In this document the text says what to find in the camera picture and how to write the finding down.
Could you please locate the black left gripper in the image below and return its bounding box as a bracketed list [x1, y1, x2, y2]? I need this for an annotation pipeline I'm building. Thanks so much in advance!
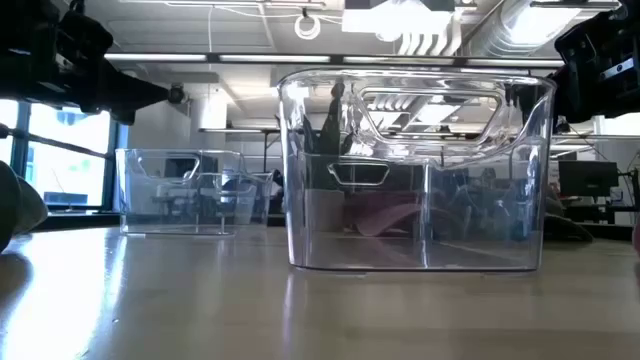
[0, 0, 171, 126]

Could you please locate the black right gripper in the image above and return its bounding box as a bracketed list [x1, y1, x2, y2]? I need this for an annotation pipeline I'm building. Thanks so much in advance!
[552, 0, 640, 124]

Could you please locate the clear plastic bin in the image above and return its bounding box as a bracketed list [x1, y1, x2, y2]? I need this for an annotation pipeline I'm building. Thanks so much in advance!
[114, 148, 275, 237]
[277, 67, 557, 274]

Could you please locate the dark green baseball cap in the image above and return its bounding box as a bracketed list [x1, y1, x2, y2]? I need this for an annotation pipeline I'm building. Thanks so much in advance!
[0, 159, 50, 254]
[542, 197, 596, 245]

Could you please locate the maroon baseball cap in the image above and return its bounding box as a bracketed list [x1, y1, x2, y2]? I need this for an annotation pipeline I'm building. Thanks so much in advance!
[344, 192, 451, 239]

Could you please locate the ceiling light strip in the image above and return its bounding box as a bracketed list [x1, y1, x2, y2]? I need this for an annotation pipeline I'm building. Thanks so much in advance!
[218, 53, 332, 64]
[343, 54, 566, 68]
[103, 53, 209, 63]

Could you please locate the black computer monitor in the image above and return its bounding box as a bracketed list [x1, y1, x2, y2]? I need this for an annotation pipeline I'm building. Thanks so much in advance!
[558, 159, 620, 199]

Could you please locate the white ceiling conduit bundle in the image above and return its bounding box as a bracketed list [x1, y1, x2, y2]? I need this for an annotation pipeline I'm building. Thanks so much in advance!
[342, 0, 469, 57]

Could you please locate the silver ventilation duct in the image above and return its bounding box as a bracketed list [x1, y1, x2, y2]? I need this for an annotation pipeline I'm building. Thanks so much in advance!
[469, 0, 621, 57]

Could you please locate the white cable coil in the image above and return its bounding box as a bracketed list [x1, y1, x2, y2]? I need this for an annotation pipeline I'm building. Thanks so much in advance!
[293, 12, 322, 41]

